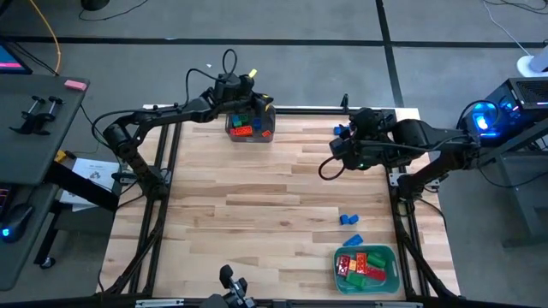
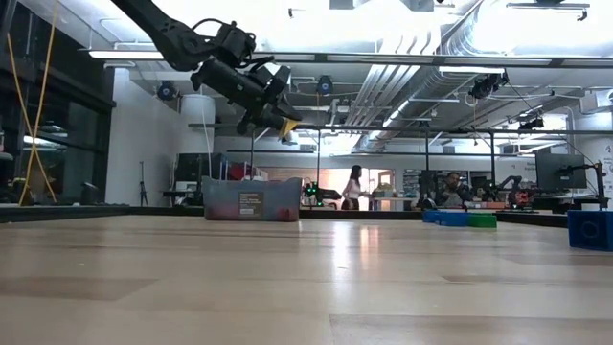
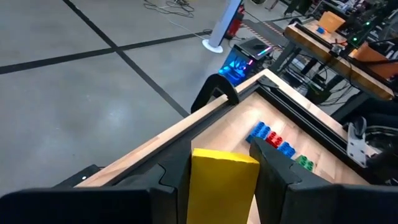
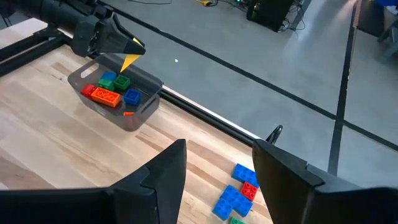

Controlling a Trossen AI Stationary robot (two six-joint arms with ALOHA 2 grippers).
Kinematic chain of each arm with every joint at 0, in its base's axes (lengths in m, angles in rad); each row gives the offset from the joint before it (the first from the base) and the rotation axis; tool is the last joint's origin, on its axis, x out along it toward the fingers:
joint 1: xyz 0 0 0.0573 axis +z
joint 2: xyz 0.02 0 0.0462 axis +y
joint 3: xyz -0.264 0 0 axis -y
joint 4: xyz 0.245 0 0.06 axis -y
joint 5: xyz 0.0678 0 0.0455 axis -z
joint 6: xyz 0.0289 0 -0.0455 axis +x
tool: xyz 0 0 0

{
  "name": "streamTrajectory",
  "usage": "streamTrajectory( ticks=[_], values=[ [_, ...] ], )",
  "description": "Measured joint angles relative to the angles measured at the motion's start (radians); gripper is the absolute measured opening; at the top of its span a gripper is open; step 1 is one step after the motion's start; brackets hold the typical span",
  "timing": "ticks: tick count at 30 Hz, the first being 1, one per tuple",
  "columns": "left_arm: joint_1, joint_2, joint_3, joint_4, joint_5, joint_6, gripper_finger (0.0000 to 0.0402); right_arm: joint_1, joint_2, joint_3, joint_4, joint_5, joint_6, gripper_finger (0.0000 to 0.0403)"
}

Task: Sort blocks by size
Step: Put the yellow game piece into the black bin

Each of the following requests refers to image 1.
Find black metal table frame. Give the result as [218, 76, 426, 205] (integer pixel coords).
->
[97, 93, 462, 308]

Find grey translucent plastic bin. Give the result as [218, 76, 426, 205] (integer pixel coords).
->
[223, 104, 277, 144]

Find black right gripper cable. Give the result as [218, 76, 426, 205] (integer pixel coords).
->
[317, 154, 348, 181]

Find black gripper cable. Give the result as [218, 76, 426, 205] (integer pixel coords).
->
[317, 154, 348, 181]
[221, 48, 239, 79]

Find yellow cable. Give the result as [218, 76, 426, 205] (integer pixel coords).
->
[27, 0, 63, 74]

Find black round base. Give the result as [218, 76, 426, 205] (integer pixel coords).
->
[80, 0, 110, 12]

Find black computer mouse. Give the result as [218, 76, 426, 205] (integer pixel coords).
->
[1, 204, 34, 244]

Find grey metal stand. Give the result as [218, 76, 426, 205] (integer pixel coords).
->
[470, 117, 548, 249]

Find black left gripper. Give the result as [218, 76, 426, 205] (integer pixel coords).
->
[215, 73, 276, 117]

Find black desk leg caster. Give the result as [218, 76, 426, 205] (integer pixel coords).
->
[33, 200, 59, 270]

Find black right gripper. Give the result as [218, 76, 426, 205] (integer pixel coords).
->
[329, 109, 382, 163]

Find black screw clamp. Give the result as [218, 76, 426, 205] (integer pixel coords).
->
[9, 95, 46, 136]
[26, 96, 64, 136]

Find black floor cable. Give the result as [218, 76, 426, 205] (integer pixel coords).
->
[78, 0, 150, 22]

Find black keyboard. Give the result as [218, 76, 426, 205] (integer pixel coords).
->
[0, 187, 13, 213]

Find black lit computer tower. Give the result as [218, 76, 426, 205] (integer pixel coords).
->
[457, 76, 548, 150]

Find dark grey side desk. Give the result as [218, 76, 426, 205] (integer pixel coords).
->
[0, 74, 91, 292]

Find white round device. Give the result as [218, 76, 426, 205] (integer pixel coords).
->
[516, 40, 548, 78]

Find computer screen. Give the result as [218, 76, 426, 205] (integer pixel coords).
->
[0, 40, 33, 76]

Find white floor cable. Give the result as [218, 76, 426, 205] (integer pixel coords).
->
[482, 0, 533, 57]

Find teal plastic bin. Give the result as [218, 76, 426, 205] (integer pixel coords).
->
[333, 244, 402, 296]

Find yellow black tool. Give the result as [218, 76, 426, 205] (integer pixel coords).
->
[54, 149, 77, 165]

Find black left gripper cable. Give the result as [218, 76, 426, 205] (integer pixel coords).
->
[221, 48, 239, 79]

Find white paper sheet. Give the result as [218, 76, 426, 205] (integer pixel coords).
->
[59, 157, 122, 213]

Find black desk support beam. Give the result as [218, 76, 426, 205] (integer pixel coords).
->
[45, 162, 120, 213]

